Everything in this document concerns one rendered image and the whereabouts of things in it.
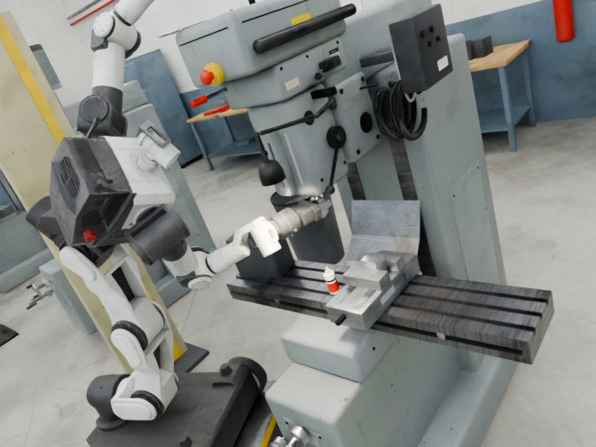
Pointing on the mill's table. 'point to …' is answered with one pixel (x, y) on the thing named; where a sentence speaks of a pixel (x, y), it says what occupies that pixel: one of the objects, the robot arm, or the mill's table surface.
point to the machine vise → (401, 274)
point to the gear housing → (283, 77)
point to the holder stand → (258, 268)
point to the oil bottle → (331, 281)
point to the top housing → (194, 36)
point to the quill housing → (303, 140)
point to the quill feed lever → (336, 137)
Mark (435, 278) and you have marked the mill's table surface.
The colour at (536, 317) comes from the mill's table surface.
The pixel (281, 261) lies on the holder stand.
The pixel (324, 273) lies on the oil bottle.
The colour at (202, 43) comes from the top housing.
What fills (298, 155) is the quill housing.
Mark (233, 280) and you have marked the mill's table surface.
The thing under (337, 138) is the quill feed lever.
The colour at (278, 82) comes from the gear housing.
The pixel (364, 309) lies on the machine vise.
